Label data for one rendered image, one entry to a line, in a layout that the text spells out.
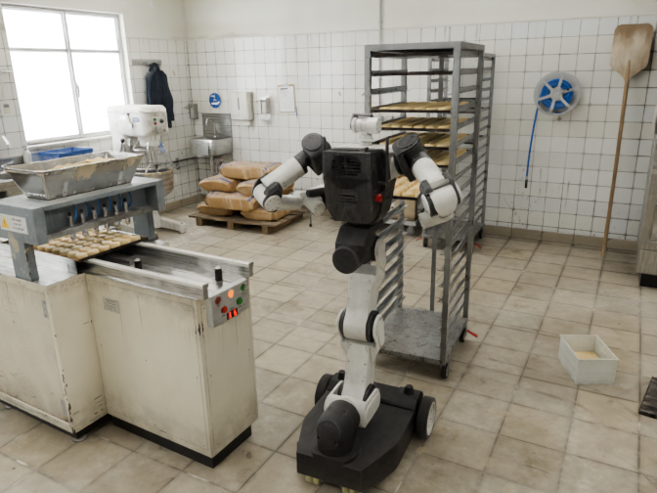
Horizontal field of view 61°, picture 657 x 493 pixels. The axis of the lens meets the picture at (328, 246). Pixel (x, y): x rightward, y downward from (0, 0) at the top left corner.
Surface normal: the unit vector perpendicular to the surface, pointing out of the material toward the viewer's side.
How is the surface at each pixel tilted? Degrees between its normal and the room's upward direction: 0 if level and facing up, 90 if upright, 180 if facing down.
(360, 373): 74
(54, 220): 90
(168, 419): 90
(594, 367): 90
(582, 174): 90
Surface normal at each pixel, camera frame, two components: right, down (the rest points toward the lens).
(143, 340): -0.51, 0.27
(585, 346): -0.05, 0.30
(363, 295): -0.41, 0.00
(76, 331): 0.86, 0.14
